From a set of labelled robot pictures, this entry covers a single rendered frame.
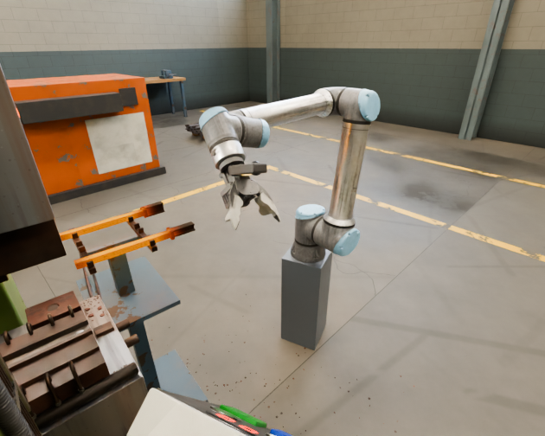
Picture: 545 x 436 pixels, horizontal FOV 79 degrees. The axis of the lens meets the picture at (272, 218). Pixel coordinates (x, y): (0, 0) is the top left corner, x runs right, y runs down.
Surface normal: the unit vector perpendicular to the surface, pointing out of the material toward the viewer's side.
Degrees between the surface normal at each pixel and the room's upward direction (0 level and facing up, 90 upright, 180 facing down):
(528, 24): 90
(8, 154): 90
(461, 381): 0
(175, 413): 30
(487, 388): 0
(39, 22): 90
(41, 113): 90
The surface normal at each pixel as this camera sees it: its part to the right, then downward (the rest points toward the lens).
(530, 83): -0.71, 0.33
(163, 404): -0.22, -0.55
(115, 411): 0.64, 0.36
